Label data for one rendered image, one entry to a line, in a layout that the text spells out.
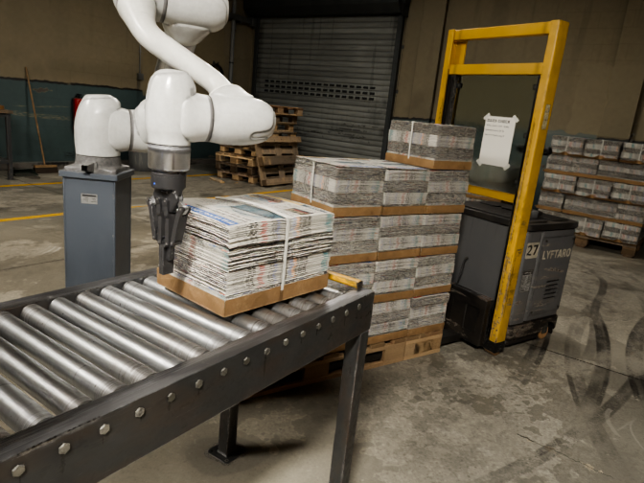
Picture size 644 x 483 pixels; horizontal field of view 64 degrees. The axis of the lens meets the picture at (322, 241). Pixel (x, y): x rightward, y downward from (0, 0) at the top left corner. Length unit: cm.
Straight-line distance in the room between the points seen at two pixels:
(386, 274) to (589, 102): 634
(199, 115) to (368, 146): 866
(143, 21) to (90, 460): 101
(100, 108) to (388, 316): 168
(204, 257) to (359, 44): 892
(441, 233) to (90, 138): 177
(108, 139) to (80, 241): 39
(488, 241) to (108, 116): 227
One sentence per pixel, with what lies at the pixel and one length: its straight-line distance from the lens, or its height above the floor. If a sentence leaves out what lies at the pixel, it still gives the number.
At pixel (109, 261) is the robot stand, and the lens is 208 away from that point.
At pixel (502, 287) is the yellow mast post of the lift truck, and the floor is 43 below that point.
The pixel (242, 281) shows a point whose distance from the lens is 124.
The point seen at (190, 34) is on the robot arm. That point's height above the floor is 148.
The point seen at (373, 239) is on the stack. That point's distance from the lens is 251.
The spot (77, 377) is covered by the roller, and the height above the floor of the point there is 79.
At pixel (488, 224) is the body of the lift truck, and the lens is 332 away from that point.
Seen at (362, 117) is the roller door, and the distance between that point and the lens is 982.
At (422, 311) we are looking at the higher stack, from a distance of 292.
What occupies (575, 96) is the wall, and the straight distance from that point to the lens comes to 863.
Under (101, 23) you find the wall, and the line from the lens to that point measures 950.
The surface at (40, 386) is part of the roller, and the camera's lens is 104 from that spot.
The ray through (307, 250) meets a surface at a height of 93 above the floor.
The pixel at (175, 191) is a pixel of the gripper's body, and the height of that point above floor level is 110.
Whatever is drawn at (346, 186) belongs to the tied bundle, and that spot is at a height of 98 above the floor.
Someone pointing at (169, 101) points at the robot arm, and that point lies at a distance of 113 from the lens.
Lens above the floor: 130
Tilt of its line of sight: 14 degrees down
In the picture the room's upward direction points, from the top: 6 degrees clockwise
